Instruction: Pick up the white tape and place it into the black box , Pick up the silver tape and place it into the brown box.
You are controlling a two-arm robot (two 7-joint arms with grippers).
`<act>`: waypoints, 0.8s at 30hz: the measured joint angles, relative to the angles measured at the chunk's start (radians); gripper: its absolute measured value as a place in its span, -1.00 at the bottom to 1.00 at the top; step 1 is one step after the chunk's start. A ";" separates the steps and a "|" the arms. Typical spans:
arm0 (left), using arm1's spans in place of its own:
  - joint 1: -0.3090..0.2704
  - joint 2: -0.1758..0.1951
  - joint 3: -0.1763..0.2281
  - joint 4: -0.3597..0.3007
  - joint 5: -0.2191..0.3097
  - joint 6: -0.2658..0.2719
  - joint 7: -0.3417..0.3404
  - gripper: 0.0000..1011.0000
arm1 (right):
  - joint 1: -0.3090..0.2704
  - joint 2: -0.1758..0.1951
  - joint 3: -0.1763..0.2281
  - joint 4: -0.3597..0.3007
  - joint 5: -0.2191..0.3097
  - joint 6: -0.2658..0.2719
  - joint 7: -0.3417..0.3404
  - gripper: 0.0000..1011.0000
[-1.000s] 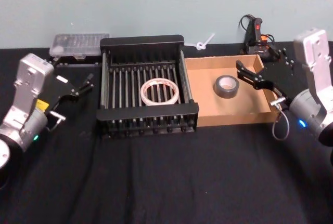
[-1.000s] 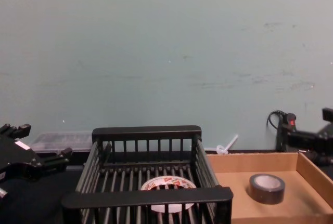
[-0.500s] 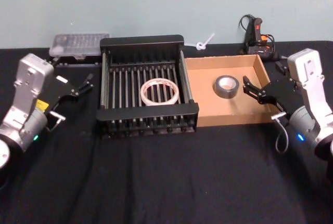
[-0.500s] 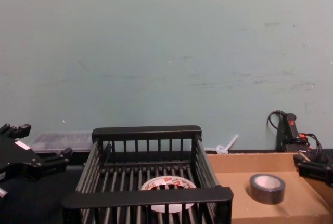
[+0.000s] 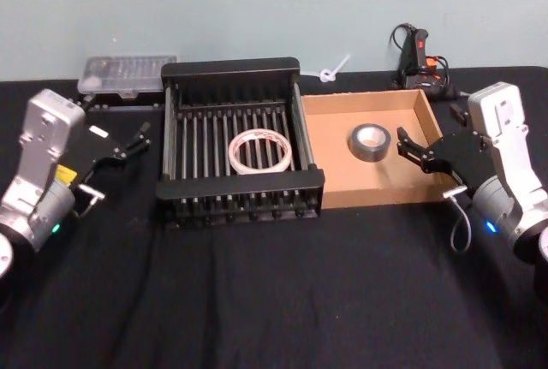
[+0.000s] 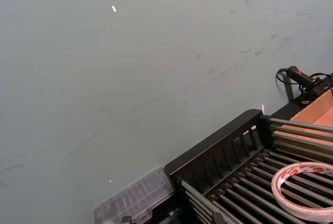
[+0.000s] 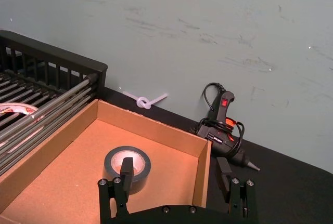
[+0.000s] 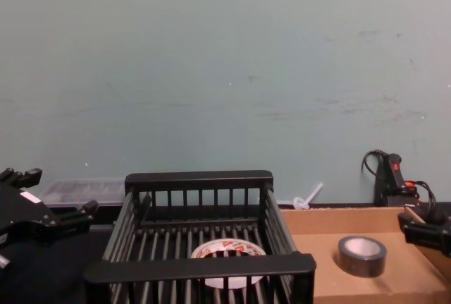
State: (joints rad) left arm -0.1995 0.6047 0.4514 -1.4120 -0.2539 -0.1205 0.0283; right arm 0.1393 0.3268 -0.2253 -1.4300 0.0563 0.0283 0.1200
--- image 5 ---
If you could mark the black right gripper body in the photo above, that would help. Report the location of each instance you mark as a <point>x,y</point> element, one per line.
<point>466,159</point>

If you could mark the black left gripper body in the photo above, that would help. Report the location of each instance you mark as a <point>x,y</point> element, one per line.
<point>96,144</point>

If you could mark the roll of silver tape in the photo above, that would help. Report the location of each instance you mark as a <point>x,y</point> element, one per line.
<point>357,150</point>

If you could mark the roll of white tape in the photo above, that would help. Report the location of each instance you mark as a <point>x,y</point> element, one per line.
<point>232,154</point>

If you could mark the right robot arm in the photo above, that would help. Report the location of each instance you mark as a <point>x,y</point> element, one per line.
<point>501,129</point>

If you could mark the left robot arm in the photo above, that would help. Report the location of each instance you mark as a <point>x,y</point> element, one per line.
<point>40,129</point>

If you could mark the clear plastic case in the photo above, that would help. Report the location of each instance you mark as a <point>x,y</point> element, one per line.
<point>124,70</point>

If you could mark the shallow brown cardboard tray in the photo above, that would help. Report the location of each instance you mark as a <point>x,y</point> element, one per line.
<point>338,180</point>

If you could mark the black rack with steel bars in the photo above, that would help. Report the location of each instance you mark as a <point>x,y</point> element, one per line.
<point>235,189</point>

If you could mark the black table cloth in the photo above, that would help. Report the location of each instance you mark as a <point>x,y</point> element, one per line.
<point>214,300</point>

